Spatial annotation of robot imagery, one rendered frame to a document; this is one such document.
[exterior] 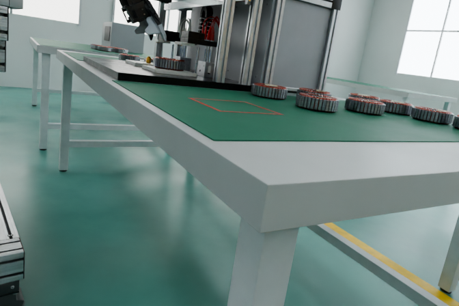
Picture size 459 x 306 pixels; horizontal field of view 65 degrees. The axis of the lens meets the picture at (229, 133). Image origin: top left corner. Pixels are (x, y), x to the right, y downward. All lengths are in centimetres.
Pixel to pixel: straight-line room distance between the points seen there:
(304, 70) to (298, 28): 15
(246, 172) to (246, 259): 12
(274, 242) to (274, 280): 5
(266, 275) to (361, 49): 869
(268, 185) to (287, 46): 99
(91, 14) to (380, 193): 574
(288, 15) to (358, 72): 780
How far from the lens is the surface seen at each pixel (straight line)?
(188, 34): 130
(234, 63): 140
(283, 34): 129
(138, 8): 125
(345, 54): 869
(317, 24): 138
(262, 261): 43
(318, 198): 39
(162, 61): 127
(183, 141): 51
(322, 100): 95
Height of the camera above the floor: 86
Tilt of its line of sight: 12 degrees down
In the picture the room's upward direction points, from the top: 8 degrees clockwise
